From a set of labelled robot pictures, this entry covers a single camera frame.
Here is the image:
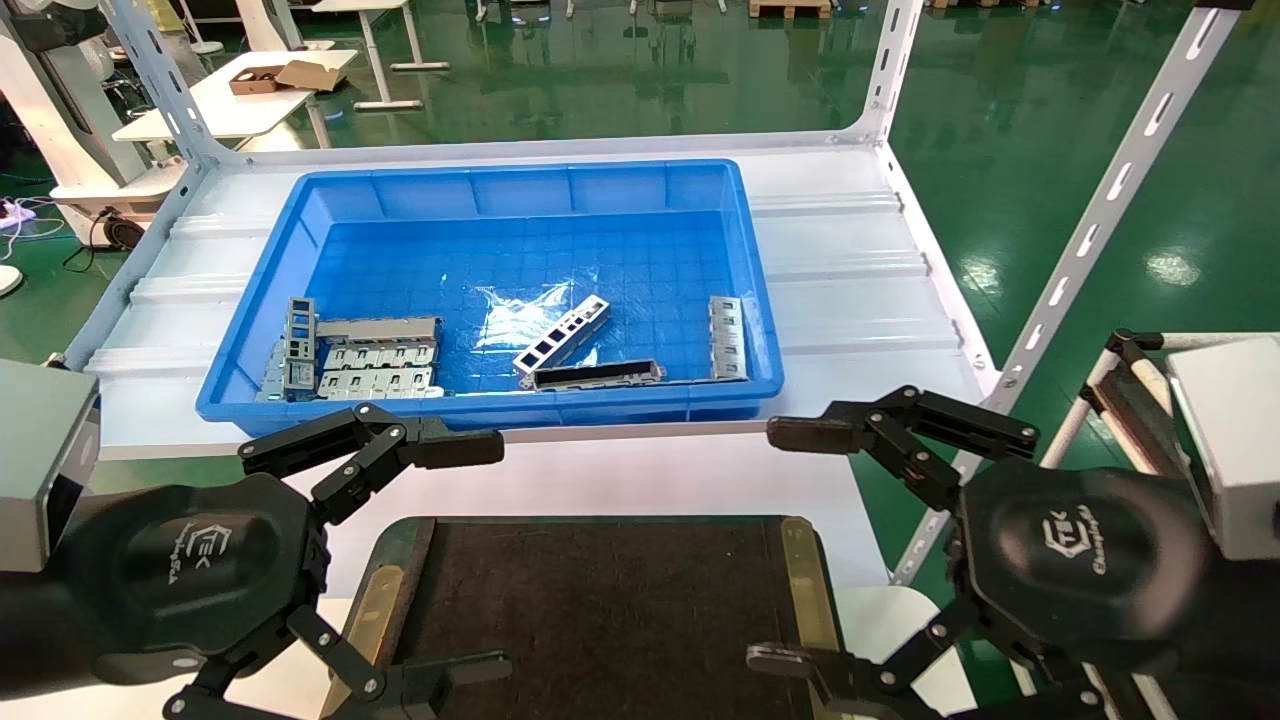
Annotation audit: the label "white round-cornered table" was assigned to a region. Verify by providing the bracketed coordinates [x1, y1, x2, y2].
[112, 50, 359, 143]

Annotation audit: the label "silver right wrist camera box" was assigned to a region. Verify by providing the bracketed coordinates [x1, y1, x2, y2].
[1165, 335, 1280, 561]

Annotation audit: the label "grey upright metal frame part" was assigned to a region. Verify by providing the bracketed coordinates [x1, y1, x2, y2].
[283, 297, 319, 393]

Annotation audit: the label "blue plastic bin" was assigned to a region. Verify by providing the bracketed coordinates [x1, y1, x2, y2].
[195, 158, 786, 439]

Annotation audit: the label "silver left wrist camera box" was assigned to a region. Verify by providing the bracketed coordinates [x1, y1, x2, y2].
[0, 358, 101, 573]

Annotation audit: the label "grey metal part with windows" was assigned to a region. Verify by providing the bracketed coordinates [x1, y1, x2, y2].
[512, 294, 612, 377]

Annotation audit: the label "white tube frame black pads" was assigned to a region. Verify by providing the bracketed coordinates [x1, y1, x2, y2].
[1040, 328, 1280, 476]

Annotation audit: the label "grey long metal part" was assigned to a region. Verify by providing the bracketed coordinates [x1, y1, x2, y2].
[316, 316, 443, 346]

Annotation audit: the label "black flat container tray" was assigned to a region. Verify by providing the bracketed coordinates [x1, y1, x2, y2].
[320, 515, 851, 720]

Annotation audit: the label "clear plastic bag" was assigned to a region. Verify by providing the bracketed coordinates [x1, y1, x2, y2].
[475, 283, 601, 351]

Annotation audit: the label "silver slotted metal part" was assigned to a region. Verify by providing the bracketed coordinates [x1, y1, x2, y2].
[708, 296, 749, 382]
[318, 368, 446, 401]
[322, 343, 438, 371]

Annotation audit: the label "white perforated metal shelf rack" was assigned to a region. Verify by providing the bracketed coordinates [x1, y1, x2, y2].
[40, 0, 1256, 586]

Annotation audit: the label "white power strip with cables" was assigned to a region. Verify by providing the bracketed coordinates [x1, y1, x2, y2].
[0, 198, 66, 241]

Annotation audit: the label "brown cardboard box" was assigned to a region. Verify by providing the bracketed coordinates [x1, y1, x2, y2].
[228, 60, 348, 96]

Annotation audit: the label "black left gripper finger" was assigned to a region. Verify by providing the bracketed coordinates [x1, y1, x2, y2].
[240, 402, 504, 526]

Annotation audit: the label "white desk with legs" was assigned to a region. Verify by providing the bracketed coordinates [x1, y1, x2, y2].
[310, 0, 451, 111]

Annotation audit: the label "white machine stand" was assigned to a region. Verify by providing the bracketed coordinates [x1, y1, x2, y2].
[0, 0, 186, 229]

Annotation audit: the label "dark long metal part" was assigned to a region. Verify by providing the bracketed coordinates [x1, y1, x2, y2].
[530, 360, 664, 391]

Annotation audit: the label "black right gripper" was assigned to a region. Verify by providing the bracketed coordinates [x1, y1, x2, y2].
[745, 385, 1280, 720]

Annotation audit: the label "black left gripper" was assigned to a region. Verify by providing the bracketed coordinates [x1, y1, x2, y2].
[0, 473, 513, 720]

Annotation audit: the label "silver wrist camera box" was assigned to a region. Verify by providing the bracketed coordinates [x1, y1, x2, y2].
[0, 358, 101, 573]
[1165, 335, 1280, 561]

